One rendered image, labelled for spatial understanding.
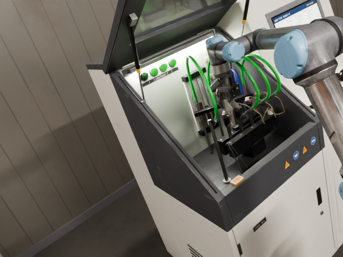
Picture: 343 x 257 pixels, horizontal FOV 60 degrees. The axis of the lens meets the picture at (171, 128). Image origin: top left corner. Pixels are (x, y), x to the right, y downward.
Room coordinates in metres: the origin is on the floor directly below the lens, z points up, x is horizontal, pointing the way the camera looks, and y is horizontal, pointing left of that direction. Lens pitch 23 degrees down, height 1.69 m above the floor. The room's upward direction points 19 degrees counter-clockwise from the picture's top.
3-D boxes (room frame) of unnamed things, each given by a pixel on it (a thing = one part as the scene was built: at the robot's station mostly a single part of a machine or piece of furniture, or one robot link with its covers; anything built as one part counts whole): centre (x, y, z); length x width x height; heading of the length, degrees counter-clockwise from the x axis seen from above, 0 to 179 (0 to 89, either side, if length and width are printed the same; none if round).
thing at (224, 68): (1.26, -0.29, 1.34); 0.08 x 0.08 x 0.05
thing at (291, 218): (1.08, -0.38, 0.44); 0.65 x 0.02 x 0.68; 118
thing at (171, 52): (1.54, -0.14, 1.43); 0.54 x 0.03 x 0.02; 118
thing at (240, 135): (1.36, -0.37, 0.91); 0.34 x 0.10 x 0.15; 118
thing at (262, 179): (1.10, -0.37, 0.87); 0.62 x 0.04 x 0.16; 118
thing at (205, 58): (1.65, -0.35, 1.20); 0.13 x 0.03 x 0.31; 118
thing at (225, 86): (1.25, -0.29, 1.26); 0.09 x 0.08 x 0.12; 28
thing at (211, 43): (1.26, -0.29, 1.42); 0.09 x 0.08 x 0.11; 15
